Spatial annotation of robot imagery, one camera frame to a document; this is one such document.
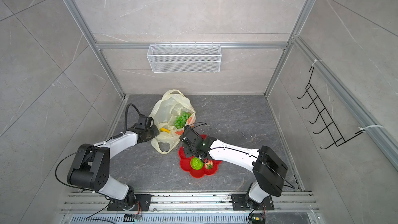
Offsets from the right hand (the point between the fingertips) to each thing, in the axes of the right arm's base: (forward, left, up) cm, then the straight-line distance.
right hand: (187, 145), depth 83 cm
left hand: (+14, +21, -3) cm, 25 cm away
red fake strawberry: (-9, -12, -5) cm, 16 cm away
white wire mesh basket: (+52, +3, +21) cm, 56 cm away
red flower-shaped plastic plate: (-8, +1, -5) cm, 10 cm away
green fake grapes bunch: (+20, +6, -4) cm, 21 cm away
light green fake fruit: (-9, -5, -3) cm, 10 cm away
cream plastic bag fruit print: (+28, +12, -5) cm, 30 cm away
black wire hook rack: (+1, -62, +22) cm, 66 cm away
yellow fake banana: (+14, +16, -5) cm, 22 cm away
